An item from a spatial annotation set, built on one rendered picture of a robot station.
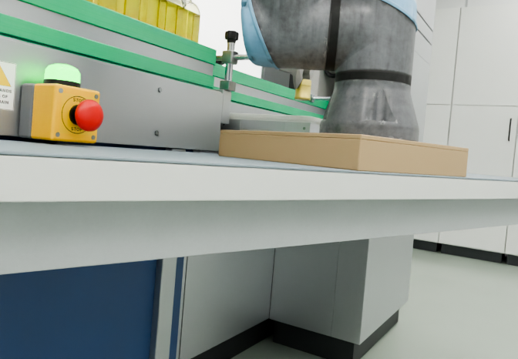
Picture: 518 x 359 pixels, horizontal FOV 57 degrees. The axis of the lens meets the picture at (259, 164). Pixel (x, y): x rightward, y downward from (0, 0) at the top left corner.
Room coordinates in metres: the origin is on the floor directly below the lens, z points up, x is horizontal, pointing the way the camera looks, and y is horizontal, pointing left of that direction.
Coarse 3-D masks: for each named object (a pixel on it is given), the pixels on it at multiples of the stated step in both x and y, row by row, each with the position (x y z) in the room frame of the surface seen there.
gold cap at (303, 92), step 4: (304, 80) 1.06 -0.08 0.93; (308, 80) 1.06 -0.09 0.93; (300, 84) 1.06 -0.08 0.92; (304, 84) 1.06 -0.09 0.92; (308, 84) 1.06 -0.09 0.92; (300, 88) 1.06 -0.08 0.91; (304, 88) 1.06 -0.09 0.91; (308, 88) 1.06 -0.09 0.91; (296, 92) 1.06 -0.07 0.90; (300, 92) 1.06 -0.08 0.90; (304, 92) 1.06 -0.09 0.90; (308, 92) 1.06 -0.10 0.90; (296, 96) 1.06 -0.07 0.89; (300, 96) 1.06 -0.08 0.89; (304, 96) 1.06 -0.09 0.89; (308, 96) 1.06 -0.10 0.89; (300, 100) 1.09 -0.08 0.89; (304, 100) 1.09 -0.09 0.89; (308, 100) 1.08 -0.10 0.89
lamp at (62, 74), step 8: (56, 64) 0.62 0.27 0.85; (64, 64) 0.62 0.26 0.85; (48, 72) 0.61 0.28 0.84; (56, 72) 0.61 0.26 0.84; (64, 72) 0.61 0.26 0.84; (72, 72) 0.62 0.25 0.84; (48, 80) 0.61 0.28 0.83; (56, 80) 0.61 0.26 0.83; (64, 80) 0.61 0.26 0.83; (72, 80) 0.62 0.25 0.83
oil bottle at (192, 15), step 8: (184, 0) 1.09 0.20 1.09; (184, 8) 1.08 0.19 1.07; (192, 8) 1.09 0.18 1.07; (184, 16) 1.08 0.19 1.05; (192, 16) 1.10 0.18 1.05; (184, 24) 1.08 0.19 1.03; (192, 24) 1.10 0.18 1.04; (184, 32) 1.08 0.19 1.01; (192, 32) 1.10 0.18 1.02; (192, 40) 1.10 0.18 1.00
